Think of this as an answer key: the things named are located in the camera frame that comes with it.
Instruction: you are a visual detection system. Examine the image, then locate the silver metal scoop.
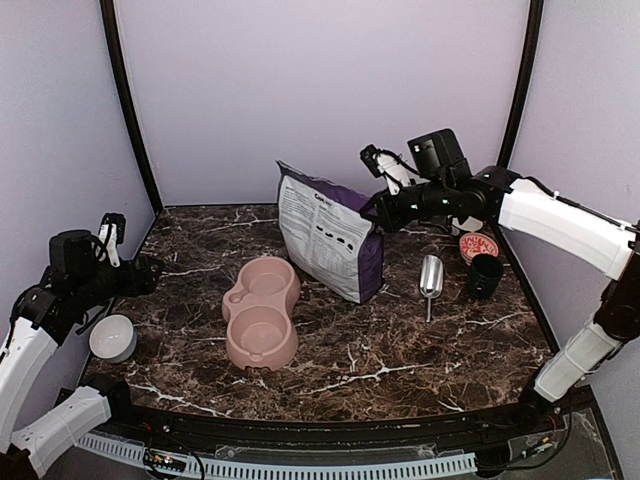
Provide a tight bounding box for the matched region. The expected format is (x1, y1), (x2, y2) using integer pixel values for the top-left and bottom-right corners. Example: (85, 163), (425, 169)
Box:
(419, 255), (444, 323)

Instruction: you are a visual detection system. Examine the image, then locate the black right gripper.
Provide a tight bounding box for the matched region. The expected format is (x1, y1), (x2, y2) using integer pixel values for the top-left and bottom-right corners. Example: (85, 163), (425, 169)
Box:
(359, 177), (453, 232)

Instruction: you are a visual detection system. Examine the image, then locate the dark green cup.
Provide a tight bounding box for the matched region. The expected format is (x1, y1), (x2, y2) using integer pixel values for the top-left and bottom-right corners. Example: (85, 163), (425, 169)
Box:
(466, 254), (504, 299)

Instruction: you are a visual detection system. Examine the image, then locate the grey slotted cable duct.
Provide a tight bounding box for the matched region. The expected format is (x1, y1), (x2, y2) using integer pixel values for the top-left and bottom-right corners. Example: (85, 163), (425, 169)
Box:
(78, 432), (477, 479)

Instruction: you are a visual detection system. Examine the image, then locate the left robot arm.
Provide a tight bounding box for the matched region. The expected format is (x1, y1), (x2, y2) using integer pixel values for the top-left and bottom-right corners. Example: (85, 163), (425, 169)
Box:
(1, 255), (164, 479)

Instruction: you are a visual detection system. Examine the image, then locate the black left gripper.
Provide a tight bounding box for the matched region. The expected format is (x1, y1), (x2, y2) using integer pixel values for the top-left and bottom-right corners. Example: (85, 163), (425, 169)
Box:
(74, 256), (165, 311)

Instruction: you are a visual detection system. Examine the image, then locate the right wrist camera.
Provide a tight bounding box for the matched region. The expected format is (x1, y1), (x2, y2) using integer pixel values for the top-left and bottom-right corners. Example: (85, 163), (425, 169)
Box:
(359, 128), (471, 196)

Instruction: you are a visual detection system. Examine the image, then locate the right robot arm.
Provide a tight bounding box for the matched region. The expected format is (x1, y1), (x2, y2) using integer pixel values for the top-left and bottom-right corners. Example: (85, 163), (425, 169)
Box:
(361, 166), (639, 434)

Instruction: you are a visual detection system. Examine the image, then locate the pink double pet bowl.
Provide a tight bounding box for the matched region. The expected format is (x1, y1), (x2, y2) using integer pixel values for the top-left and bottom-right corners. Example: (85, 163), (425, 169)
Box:
(222, 256), (301, 371)

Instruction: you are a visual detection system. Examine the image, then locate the purple white pet food bag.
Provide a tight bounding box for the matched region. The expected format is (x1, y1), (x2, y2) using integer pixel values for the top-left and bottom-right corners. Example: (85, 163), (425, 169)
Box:
(276, 160), (384, 304)

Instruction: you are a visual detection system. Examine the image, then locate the black white dotted cup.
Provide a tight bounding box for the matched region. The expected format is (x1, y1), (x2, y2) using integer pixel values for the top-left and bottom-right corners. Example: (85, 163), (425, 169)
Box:
(447, 216), (484, 237)

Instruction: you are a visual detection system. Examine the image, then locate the white grey ceramic bowl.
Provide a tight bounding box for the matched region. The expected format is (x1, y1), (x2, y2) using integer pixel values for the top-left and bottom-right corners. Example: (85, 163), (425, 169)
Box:
(89, 314), (137, 363)

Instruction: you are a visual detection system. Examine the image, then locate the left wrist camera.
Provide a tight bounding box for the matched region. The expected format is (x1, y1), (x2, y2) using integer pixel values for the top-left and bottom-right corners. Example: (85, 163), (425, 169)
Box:
(48, 212), (126, 269)

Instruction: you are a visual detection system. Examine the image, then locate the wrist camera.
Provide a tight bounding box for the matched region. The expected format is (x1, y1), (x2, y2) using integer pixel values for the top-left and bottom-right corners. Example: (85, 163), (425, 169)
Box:
(48, 212), (126, 269)
(359, 128), (471, 196)

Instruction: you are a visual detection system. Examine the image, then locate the black left frame post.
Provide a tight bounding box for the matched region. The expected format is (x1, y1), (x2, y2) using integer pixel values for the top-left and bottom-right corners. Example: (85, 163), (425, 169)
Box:
(99, 0), (164, 216)

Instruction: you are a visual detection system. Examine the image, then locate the black front table rail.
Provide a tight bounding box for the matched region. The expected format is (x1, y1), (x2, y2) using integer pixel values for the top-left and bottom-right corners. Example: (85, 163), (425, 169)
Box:
(94, 382), (566, 450)

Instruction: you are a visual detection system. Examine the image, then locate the red patterned bowl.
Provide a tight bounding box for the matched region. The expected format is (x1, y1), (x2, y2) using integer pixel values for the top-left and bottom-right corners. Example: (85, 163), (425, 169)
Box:
(459, 232), (499, 265)

